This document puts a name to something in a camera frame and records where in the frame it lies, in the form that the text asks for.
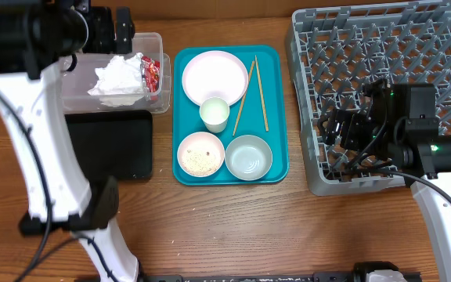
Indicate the grey-green bowl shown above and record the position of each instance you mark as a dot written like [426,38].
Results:
[248,158]

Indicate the black rail at table edge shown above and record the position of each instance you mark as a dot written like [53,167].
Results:
[361,272]

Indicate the crumpled white tissue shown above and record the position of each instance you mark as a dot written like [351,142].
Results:
[120,83]

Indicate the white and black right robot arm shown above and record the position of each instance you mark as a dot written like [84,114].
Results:
[398,135]

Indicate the red snack wrapper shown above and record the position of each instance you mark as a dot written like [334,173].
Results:
[150,74]

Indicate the clear plastic waste bin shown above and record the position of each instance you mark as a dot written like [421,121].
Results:
[76,83]

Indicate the pink bowl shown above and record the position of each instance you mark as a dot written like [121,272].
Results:
[201,141]

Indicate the left wooden chopstick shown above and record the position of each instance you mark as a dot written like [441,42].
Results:
[243,99]

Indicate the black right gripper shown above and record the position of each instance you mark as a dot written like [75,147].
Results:
[351,124]

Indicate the teal plastic serving tray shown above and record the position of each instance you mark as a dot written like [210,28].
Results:
[186,117]

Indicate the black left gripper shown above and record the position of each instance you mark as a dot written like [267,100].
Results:
[106,41]

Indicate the pale green plastic cup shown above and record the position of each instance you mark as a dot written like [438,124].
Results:
[214,112]

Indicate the black waste tray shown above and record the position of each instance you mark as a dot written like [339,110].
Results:
[117,143]

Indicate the grey dishwasher rack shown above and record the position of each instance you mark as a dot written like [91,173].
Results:
[332,52]

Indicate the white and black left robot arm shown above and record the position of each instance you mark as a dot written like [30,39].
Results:
[34,36]

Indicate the large white round plate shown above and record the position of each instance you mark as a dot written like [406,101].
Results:
[215,74]

